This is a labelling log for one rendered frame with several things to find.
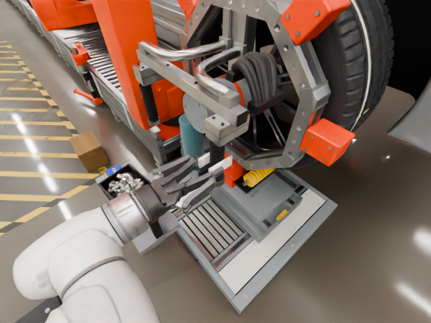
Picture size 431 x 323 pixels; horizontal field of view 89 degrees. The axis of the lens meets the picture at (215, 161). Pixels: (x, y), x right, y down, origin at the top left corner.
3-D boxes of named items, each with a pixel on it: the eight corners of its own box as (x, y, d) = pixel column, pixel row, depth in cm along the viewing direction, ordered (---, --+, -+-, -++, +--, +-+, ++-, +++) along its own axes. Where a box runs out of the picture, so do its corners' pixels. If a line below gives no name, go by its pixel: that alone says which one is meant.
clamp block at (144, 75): (169, 77, 68) (167, 60, 64) (143, 87, 64) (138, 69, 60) (161, 72, 71) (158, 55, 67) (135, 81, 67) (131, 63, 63)
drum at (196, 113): (257, 116, 75) (264, 77, 64) (209, 144, 65) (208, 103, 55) (229, 99, 82) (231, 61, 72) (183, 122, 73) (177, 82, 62)
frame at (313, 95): (290, 188, 79) (368, 10, 39) (279, 197, 76) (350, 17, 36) (199, 118, 107) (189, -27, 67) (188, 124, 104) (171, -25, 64)
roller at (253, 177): (292, 159, 102) (295, 150, 98) (247, 193, 89) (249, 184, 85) (281, 152, 105) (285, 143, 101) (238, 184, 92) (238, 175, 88)
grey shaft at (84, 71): (103, 104, 210) (79, 49, 173) (97, 106, 207) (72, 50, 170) (100, 100, 214) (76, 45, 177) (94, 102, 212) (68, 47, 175)
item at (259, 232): (299, 206, 131) (303, 196, 124) (258, 244, 115) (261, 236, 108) (240, 159, 156) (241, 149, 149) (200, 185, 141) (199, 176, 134)
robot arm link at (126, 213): (131, 251, 44) (157, 232, 46) (115, 231, 37) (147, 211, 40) (112, 219, 48) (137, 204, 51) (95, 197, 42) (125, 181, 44)
